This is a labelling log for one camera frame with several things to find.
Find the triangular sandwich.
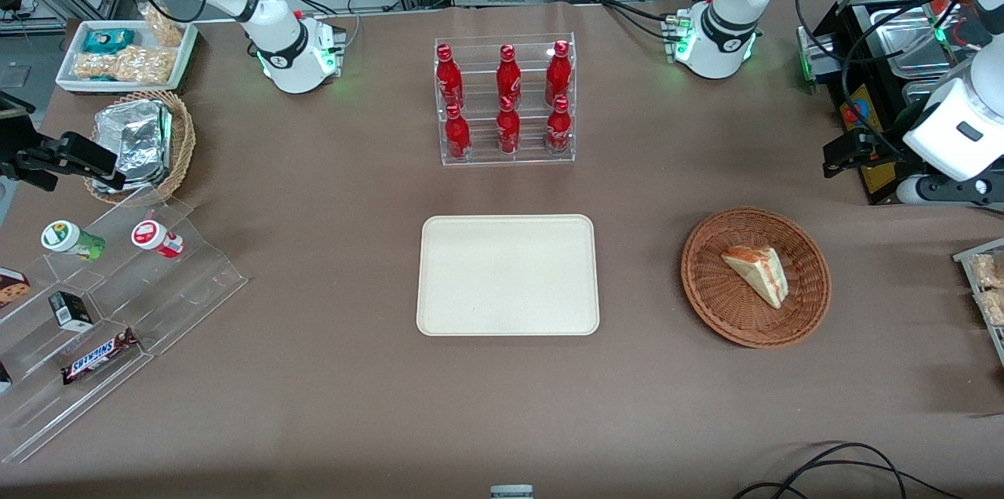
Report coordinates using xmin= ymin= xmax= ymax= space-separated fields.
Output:
xmin=721 ymin=245 xmax=789 ymax=310

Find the small tan wicker basket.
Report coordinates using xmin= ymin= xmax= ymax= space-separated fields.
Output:
xmin=82 ymin=89 xmax=197 ymax=206

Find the white tray with crackers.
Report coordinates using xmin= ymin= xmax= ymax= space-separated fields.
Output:
xmin=952 ymin=238 xmax=1004 ymax=367

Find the white rectangular snack tray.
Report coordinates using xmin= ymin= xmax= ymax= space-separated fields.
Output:
xmin=56 ymin=18 xmax=199 ymax=95

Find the large brown wicker basket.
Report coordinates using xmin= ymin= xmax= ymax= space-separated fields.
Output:
xmin=680 ymin=206 xmax=832 ymax=349

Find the cream plastic tray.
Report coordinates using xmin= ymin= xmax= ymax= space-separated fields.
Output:
xmin=416 ymin=213 xmax=601 ymax=337

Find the black food warmer cabinet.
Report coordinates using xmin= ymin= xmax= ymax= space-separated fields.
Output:
xmin=798 ymin=0 xmax=1004 ymax=206

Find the steel warmer pan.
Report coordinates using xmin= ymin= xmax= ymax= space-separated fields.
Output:
xmin=869 ymin=6 xmax=956 ymax=78
xmin=900 ymin=78 xmax=951 ymax=114

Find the aluminium foil container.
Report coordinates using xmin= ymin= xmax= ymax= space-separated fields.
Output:
xmin=92 ymin=98 xmax=174 ymax=195

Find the green lid drink cup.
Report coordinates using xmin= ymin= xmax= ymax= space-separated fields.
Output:
xmin=41 ymin=220 xmax=107 ymax=262

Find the large clear peanut bag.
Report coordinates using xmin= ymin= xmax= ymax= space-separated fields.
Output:
xmin=74 ymin=45 xmax=176 ymax=85

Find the metal cylinder with green light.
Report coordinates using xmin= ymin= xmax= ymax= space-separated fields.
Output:
xmin=795 ymin=26 xmax=837 ymax=93

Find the red lid drink cup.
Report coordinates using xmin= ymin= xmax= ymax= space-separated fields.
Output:
xmin=130 ymin=220 xmax=186 ymax=259

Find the teal snack packet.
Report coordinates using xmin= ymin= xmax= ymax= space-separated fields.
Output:
xmin=82 ymin=27 xmax=136 ymax=55

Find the brown cookie box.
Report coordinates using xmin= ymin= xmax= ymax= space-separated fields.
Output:
xmin=0 ymin=267 xmax=33 ymax=310

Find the clear cracker packet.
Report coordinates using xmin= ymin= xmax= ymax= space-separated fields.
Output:
xmin=970 ymin=253 xmax=1004 ymax=289
xmin=976 ymin=289 xmax=1004 ymax=328

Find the small black carton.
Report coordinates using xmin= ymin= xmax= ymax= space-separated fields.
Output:
xmin=48 ymin=290 xmax=95 ymax=332

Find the small clear peanut bag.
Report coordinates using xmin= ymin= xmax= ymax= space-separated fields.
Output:
xmin=139 ymin=0 xmax=186 ymax=48

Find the clear acrylic stepped shelf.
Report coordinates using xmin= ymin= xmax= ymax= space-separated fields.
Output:
xmin=0 ymin=185 xmax=249 ymax=465

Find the Snickers chocolate bar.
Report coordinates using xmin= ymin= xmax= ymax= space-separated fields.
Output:
xmin=61 ymin=328 xmax=140 ymax=386

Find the red cola bottle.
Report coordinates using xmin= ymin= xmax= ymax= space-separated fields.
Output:
xmin=545 ymin=39 xmax=573 ymax=107
xmin=496 ymin=43 xmax=523 ymax=109
xmin=546 ymin=94 xmax=573 ymax=155
xmin=495 ymin=95 xmax=522 ymax=155
xmin=444 ymin=102 xmax=472 ymax=162
xmin=435 ymin=43 xmax=464 ymax=110

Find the clear acrylic bottle rack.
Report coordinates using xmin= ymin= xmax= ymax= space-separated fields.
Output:
xmin=433 ymin=31 xmax=577 ymax=167

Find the black floor cable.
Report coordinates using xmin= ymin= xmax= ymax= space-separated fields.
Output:
xmin=733 ymin=442 xmax=967 ymax=499

